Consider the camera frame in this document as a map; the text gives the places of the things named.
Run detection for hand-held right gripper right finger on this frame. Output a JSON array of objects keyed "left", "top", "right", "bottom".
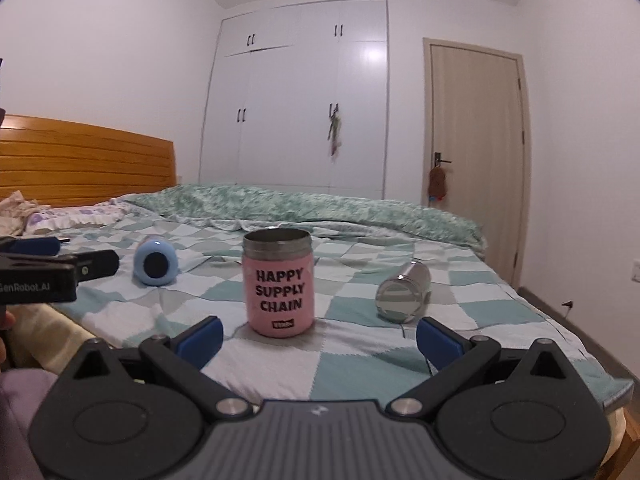
[{"left": 386, "top": 317, "right": 581, "bottom": 417}]

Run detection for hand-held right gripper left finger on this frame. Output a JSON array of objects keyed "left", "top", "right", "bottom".
[{"left": 57, "top": 316, "right": 254, "bottom": 417}]

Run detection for wooden bed frame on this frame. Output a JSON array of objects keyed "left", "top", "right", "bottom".
[{"left": 601, "top": 384, "right": 640, "bottom": 480}]

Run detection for white wardrobe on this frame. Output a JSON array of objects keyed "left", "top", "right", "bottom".
[{"left": 198, "top": 0, "right": 390, "bottom": 200}]

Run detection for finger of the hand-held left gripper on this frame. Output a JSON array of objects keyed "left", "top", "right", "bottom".
[
  {"left": 0, "top": 249, "right": 121, "bottom": 281},
  {"left": 0, "top": 236, "right": 62, "bottom": 257}
]

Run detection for purple cloth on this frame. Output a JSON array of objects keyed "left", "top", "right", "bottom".
[{"left": 0, "top": 367, "right": 59, "bottom": 480}]

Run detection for wooden headboard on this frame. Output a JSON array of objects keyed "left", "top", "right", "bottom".
[{"left": 0, "top": 114, "right": 177, "bottom": 209}]

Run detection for beige door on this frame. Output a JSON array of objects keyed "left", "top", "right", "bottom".
[{"left": 422, "top": 37, "right": 532, "bottom": 287}]

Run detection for brown hanging plush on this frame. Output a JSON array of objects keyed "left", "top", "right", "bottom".
[{"left": 428, "top": 165, "right": 448, "bottom": 206}]

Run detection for checkered bed sheet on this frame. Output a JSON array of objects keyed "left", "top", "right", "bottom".
[{"left": 47, "top": 204, "right": 632, "bottom": 407}]

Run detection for stainless steel cup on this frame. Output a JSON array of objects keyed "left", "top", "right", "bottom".
[{"left": 376, "top": 261, "right": 432, "bottom": 324}]

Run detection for beige crumpled cloth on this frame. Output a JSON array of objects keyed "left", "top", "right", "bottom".
[{"left": 0, "top": 190, "right": 52, "bottom": 237}]

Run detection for purple floral pillow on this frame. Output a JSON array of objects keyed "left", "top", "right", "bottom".
[{"left": 24, "top": 199, "right": 127, "bottom": 234}]

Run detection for green floral quilt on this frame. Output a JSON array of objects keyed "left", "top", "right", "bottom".
[{"left": 124, "top": 183, "right": 487, "bottom": 262}]

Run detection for hanging green ornament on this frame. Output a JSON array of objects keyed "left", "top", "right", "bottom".
[{"left": 327, "top": 104, "right": 344, "bottom": 162}]

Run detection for yellow mattress pad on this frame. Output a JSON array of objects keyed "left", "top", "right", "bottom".
[{"left": 7, "top": 304, "right": 109, "bottom": 374}]

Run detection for pink printed cup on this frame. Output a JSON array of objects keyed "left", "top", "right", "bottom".
[{"left": 242, "top": 228, "right": 317, "bottom": 339}]

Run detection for light blue cup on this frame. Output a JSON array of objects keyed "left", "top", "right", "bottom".
[{"left": 133, "top": 237, "right": 180, "bottom": 287}]

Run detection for person's left hand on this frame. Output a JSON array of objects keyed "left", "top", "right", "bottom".
[{"left": 0, "top": 309, "right": 14, "bottom": 370}]

